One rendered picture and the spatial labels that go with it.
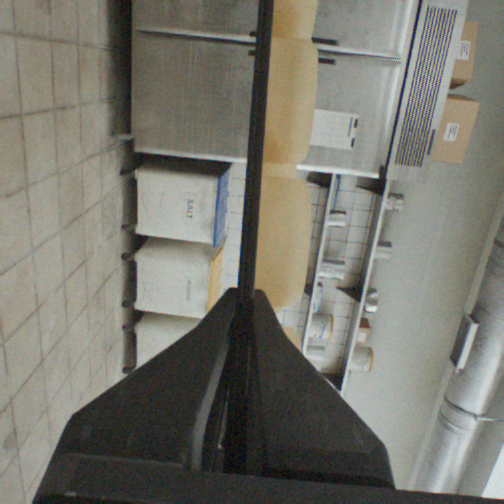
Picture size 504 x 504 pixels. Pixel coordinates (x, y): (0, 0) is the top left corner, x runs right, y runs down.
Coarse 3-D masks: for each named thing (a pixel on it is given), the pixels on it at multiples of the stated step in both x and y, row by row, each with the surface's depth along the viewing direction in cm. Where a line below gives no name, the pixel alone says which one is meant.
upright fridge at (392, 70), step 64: (192, 0) 250; (256, 0) 249; (320, 0) 248; (384, 0) 246; (448, 0) 249; (192, 64) 263; (320, 64) 260; (384, 64) 258; (448, 64) 261; (192, 128) 276; (384, 128) 271
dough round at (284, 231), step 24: (264, 192) 16; (288, 192) 16; (264, 216) 15; (288, 216) 15; (264, 240) 15; (288, 240) 15; (264, 264) 15; (288, 264) 15; (264, 288) 16; (288, 288) 16
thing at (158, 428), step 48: (192, 336) 10; (144, 384) 8; (192, 384) 8; (96, 432) 7; (144, 432) 7; (192, 432) 7; (48, 480) 6; (96, 480) 6; (144, 480) 6; (192, 480) 6; (240, 480) 6; (288, 480) 6
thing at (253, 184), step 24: (264, 0) 14; (264, 24) 14; (264, 48) 14; (264, 72) 14; (264, 96) 14; (264, 120) 14; (264, 144) 14; (240, 264) 13; (240, 288) 13; (240, 312) 13; (240, 336) 13; (240, 360) 12; (240, 384) 12; (240, 408) 12; (240, 432) 12; (240, 456) 12
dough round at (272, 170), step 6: (264, 168) 22; (270, 168) 22; (276, 168) 22; (282, 168) 22; (288, 168) 22; (294, 168) 22; (264, 174) 22; (270, 174) 22; (276, 174) 22; (282, 174) 22; (288, 174) 22; (294, 174) 23
